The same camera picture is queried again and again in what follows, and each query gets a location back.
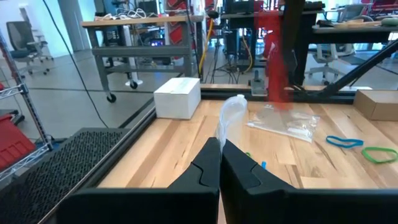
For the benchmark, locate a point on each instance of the white office chair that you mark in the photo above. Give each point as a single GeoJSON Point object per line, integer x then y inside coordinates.
{"type": "Point", "coordinates": [329, 59]}

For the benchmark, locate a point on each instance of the clear plastic zip bag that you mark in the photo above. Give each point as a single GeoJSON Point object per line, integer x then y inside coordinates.
{"type": "Point", "coordinates": [286, 123]}
{"type": "Point", "coordinates": [231, 115]}

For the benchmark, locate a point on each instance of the green rubber band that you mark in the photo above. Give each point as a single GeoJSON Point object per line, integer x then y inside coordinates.
{"type": "Point", "coordinates": [364, 153]}
{"type": "Point", "coordinates": [247, 153]}

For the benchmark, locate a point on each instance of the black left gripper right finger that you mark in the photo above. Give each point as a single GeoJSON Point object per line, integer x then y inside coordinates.
{"type": "Point", "coordinates": [280, 202]}

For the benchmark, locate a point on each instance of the blue rubber band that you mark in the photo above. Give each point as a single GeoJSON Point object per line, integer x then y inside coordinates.
{"type": "Point", "coordinates": [328, 140]}
{"type": "Point", "coordinates": [264, 165]}

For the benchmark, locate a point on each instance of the white cardboard box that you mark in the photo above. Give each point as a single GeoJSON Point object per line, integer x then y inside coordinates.
{"type": "Point", "coordinates": [177, 99]}

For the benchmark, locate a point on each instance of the black perforated mat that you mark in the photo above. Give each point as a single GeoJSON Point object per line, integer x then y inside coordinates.
{"type": "Point", "coordinates": [62, 174]}

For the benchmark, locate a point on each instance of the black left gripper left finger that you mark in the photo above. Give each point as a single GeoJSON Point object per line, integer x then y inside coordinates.
{"type": "Point", "coordinates": [186, 193]}

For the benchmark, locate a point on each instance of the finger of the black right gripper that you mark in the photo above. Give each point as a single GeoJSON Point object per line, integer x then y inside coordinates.
{"type": "Point", "coordinates": [298, 9]}

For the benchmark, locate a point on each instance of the brown cardboard box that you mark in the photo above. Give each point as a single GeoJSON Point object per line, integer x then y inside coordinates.
{"type": "Point", "coordinates": [379, 104]}

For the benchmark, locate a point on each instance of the grey metal bracket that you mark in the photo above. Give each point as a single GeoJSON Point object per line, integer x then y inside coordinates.
{"type": "Point", "coordinates": [258, 85]}

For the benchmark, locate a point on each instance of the white pole stand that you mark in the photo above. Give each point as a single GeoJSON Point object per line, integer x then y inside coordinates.
{"type": "Point", "coordinates": [132, 62]}

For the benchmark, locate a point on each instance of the red plastic storage bin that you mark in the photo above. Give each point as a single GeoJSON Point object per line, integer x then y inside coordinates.
{"type": "Point", "coordinates": [12, 143]}

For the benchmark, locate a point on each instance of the dark office chair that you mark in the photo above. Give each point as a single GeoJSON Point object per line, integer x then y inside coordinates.
{"type": "Point", "coordinates": [21, 40]}

